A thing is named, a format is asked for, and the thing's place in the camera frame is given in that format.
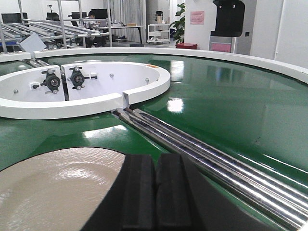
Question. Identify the metal roller rack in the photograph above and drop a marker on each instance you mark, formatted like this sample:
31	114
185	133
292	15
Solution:
60	24

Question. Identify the green potted plant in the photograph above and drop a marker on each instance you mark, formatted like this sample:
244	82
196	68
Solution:
179	24

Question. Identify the right black bearing mount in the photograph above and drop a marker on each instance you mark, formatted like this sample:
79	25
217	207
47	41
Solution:
77	78

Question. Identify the grey control box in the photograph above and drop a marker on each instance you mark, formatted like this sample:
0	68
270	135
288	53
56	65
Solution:
32	43

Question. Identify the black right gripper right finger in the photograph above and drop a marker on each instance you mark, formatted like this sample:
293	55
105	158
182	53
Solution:
172	207

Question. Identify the steel conveyor rollers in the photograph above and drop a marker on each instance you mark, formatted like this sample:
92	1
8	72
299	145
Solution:
281	202

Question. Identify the seated person in background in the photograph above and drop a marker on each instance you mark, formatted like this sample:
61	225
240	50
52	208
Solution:
92	25

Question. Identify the beige plate black rim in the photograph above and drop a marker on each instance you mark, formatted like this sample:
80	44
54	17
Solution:
57	190

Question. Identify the black bearing mount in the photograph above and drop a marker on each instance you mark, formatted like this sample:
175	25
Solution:
77	78
51	81

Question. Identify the office desk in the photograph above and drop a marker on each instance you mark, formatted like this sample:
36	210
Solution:
133	33

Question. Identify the red fire extinguisher box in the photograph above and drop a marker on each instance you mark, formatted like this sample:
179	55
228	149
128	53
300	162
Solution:
190	46

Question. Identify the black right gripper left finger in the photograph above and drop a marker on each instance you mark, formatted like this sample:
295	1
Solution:
138	206

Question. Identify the pink wall notice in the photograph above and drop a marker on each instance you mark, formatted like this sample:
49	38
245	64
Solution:
197	17

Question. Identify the left black bearing mount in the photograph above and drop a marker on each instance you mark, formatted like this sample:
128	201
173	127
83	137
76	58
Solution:
51	81

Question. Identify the white shelf cart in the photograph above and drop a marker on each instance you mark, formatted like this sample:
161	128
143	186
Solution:
158	33

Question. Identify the grey kiosk black top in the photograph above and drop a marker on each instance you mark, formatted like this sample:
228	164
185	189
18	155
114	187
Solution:
229	25

